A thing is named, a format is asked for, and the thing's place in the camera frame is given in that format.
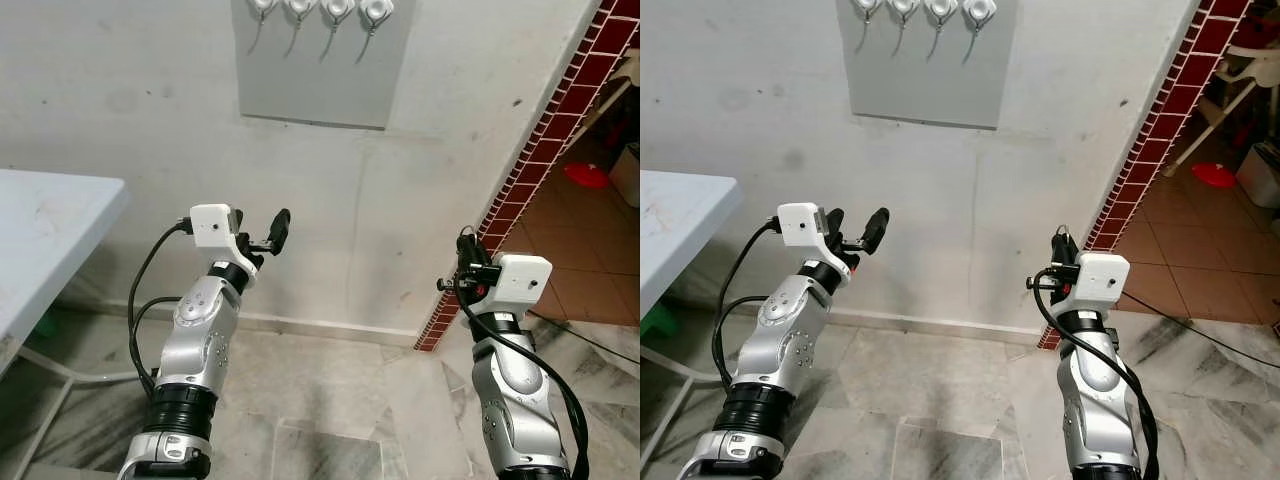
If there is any grey hook board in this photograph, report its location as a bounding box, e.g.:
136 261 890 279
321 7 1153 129
848 0 1019 130
232 0 417 130

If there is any red plastic dish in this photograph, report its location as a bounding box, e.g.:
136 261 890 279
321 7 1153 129
1190 162 1236 189
563 162 609 190

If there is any white folding table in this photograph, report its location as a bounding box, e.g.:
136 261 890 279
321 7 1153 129
0 168 151 480
640 170 743 471

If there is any grey plastic bin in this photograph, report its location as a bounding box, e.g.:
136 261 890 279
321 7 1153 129
610 143 641 208
1235 142 1280 209

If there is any white plastic chair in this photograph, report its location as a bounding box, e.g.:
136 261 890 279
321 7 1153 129
1163 42 1280 179
575 48 641 151

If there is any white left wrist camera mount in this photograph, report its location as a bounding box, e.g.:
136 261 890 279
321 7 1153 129
188 204 251 263
777 203 836 263

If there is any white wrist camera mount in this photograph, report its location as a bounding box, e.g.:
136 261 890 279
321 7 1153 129
1075 252 1131 313
490 253 554 316
777 203 836 263
188 204 251 263

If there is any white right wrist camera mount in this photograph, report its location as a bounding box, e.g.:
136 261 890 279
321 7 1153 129
490 253 554 316
1075 252 1131 313

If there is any black floor cable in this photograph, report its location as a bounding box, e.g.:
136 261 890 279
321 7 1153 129
528 310 641 365
1120 288 1280 358

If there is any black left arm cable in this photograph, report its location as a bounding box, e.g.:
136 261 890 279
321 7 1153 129
127 218 196 396
711 220 781 393

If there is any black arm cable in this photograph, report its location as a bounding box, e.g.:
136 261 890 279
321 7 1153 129
1032 285 1161 480
711 220 781 393
127 218 196 396
455 290 591 480

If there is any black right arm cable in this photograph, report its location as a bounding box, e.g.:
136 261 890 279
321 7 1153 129
1032 285 1161 480
455 290 591 480

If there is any white wall hook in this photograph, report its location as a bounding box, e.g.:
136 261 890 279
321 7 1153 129
357 0 396 66
282 0 319 59
922 0 959 61
246 0 279 56
888 0 921 56
852 0 885 53
318 0 356 63
960 0 998 66

